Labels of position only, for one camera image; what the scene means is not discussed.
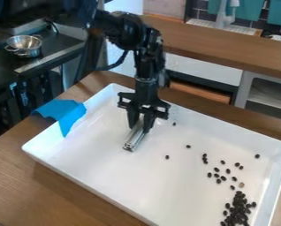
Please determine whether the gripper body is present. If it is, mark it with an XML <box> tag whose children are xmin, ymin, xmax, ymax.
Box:
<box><xmin>117</xmin><ymin>74</ymin><xmax>173</xmax><ymax>120</ymax></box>

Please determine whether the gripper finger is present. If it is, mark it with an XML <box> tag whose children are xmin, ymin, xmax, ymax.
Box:
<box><xmin>125</xmin><ymin>105</ymin><xmax>142</xmax><ymax>131</ymax></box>
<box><xmin>141</xmin><ymin>110</ymin><xmax>157</xmax><ymax>134</ymax></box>

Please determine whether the silver metal bar tool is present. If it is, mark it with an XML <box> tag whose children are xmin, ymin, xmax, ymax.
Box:
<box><xmin>121</xmin><ymin>123</ymin><xmax>150</xmax><ymax>153</ymax></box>

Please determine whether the pile of dark bits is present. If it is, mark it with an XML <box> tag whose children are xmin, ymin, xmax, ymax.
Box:
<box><xmin>163</xmin><ymin>121</ymin><xmax>262</xmax><ymax>226</ymax></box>

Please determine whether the white tray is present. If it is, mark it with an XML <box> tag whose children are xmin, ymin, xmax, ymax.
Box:
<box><xmin>21</xmin><ymin>82</ymin><xmax>281</xmax><ymax>226</ymax></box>

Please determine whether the blue cloth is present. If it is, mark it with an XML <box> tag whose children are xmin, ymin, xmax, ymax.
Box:
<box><xmin>30</xmin><ymin>98</ymin><xmax>87</xmax><ymax>138</ymax></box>

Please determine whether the wooden counter with white cabinets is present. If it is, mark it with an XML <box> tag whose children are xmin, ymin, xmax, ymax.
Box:
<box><xmin>140</xmin><ymin>12</ymin><xmax>281</xmax><ymax>122</ymax></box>

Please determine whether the black table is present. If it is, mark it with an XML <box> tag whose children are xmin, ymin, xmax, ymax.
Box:
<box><xmin>0</xmin><ymin>17</ymin><xmax>89</xmax><ymax>118</ymax></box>

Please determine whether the silver pot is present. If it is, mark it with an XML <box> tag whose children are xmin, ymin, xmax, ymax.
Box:
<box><xmin>4</xmin><ymin>34</ymin><xmax>44</xmax><ymax>58</ymax></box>

